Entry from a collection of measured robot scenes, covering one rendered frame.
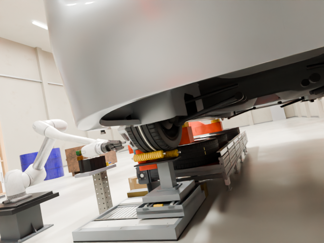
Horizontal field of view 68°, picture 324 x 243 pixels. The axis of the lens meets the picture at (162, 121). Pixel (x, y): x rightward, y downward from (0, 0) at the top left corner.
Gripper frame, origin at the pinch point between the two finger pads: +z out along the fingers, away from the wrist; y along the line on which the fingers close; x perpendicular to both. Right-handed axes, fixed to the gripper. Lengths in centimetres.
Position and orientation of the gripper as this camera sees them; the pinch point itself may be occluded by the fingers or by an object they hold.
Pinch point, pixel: (126, 143)
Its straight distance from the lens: 182.4
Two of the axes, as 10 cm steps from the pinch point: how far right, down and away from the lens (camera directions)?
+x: 1.3, -7.1, 6.9
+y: -4.1, -6.7, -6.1
